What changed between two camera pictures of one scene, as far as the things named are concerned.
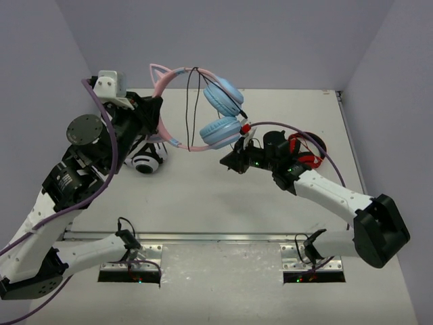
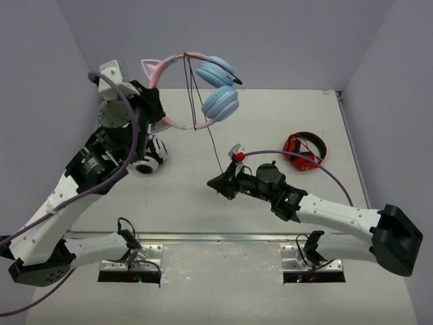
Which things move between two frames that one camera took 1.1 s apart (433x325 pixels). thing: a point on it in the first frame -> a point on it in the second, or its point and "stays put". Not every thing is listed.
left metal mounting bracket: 147,258 stays put
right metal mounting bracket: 295,257 stays put
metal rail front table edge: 206,237 stays put
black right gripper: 237,159 -> 226,184
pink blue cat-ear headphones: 224,95 -> 222,103
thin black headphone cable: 200,74 -> 187,57
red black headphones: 309,154 stays put
